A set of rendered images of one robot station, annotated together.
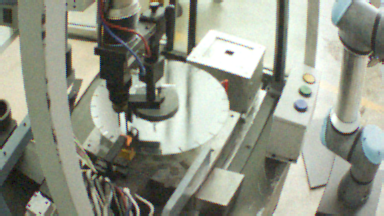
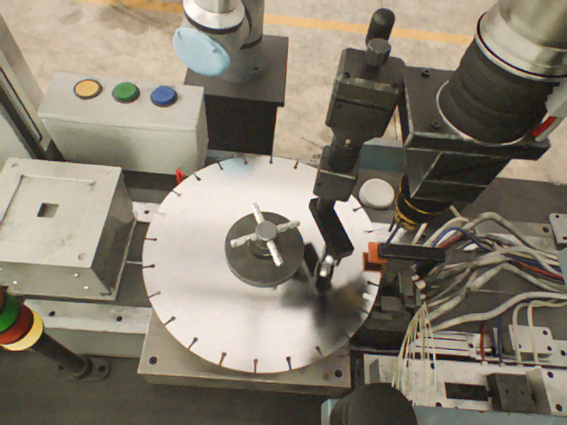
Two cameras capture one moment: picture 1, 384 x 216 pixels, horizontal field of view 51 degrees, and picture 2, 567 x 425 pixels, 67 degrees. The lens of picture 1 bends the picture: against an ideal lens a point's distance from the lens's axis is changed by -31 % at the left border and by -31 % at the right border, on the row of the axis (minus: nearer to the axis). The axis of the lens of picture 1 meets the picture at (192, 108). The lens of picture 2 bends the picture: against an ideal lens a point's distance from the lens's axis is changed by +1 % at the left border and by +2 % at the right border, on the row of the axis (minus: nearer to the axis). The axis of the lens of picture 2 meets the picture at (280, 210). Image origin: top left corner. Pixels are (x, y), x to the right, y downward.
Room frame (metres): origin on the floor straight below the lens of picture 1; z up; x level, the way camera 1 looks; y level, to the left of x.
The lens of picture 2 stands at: (1.09, 0.32, 1.48)
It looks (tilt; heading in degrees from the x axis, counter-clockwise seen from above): 59 degrees down; 244
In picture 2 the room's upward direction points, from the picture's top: 9 degrees clockwise
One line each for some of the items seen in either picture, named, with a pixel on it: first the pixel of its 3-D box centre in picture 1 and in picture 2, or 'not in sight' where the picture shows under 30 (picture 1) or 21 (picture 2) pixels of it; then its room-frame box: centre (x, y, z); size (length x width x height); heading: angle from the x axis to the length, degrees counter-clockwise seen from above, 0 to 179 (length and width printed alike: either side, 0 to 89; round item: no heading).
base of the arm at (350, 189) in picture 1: (359, 179); (238, 45); (0.85, -0.53, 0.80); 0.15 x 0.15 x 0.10
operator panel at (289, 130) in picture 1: (297, 110); (132, 126); (1.13, -0.30, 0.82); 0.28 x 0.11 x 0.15; 159
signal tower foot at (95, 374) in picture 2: not in sight; (80, 367); (1.29, 0.11, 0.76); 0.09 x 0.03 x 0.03; 159
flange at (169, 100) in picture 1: (154, 98); (264, 244); (0.98, 0.08, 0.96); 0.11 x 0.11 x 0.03
